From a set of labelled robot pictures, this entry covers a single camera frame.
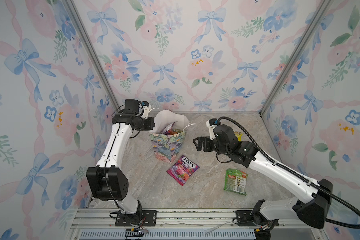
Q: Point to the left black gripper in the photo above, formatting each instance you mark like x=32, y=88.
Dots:
x=151, y=123

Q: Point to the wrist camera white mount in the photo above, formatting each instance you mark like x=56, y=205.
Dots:
x=211, y=124
x=146, y=109

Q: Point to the magenta Fox's candy packet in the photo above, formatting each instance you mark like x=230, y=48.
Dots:
x=182, y=170

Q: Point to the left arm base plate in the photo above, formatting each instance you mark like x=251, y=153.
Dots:
x=145, y=218

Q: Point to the aluminium rail frame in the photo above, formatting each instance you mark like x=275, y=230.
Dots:
x=184, y=224

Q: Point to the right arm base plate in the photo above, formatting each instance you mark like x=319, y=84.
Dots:
x=245, y=218

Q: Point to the purple snack packet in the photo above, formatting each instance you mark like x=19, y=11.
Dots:
x=170, y=130

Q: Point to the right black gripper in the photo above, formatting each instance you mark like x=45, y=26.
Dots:
x=206, y=140

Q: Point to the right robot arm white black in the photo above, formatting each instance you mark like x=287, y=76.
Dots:
x=308, y=204

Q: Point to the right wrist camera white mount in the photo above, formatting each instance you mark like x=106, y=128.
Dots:
x=211, y=124

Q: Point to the green snack packet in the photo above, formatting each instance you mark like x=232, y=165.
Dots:
x=235, y=181

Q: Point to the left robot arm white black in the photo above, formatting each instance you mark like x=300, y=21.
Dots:
x=106, y=180

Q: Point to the yellow snack packet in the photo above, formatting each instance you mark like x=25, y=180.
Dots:
x=239, y=136

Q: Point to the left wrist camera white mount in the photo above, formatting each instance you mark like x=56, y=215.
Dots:
x=146, y=109

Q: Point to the floral paper gift bag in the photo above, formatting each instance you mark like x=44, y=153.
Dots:
x=166, y=147

